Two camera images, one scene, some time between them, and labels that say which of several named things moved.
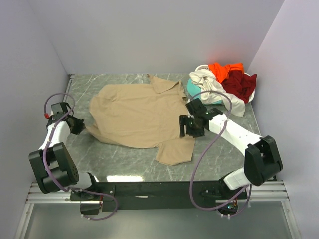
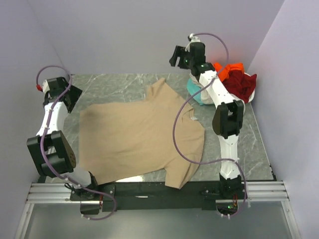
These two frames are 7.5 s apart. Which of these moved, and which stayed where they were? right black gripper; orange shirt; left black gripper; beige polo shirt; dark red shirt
Moved: beige polo shirt; right black gripper; left black gripper
Stayed: orange shirt; dark red shirt
